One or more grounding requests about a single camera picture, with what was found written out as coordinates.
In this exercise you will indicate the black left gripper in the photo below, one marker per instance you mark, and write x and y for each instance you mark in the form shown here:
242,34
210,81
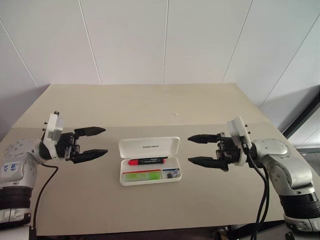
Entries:
66,146

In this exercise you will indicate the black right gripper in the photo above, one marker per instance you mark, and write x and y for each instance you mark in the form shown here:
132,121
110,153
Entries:
228,150

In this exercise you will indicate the black marker with red cap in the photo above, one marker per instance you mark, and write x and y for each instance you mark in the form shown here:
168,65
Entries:
147,161

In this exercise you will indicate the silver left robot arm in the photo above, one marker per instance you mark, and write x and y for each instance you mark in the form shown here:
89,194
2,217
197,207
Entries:
17,162

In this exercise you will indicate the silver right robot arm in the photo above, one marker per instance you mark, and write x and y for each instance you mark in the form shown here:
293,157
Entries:
275,150

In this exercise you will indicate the white plastic pencil case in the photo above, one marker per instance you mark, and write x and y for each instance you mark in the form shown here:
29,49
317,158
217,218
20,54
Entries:
148,146

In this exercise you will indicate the green eraser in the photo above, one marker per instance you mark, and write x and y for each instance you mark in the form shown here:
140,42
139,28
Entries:
142,176

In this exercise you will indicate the dark rounded shape under table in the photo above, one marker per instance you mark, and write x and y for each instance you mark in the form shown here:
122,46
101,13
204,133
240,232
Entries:
222,233

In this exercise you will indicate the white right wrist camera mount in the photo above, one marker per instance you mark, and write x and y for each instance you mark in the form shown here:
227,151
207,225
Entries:
237,127

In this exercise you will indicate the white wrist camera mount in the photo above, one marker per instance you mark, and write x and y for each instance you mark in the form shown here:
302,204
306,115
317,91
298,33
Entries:
53,125
237,127

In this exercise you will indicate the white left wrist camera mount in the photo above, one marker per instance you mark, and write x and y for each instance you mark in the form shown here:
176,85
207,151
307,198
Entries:
53,125

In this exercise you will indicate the black window frame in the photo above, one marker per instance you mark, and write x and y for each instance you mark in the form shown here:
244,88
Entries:
303,117

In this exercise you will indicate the black post under table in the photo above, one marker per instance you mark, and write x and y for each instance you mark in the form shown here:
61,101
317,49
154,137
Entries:
32,231

